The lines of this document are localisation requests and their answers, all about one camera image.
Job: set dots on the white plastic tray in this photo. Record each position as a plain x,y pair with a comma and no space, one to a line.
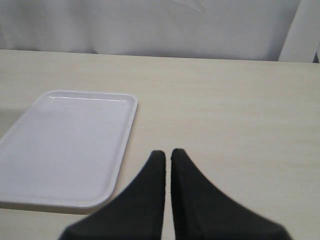
66,150

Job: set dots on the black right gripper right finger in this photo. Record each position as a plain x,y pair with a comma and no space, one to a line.
202,212

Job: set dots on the white backdrop curtain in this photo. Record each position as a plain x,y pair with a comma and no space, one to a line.
264,30

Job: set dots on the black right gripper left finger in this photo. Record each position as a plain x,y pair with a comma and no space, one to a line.
137,213

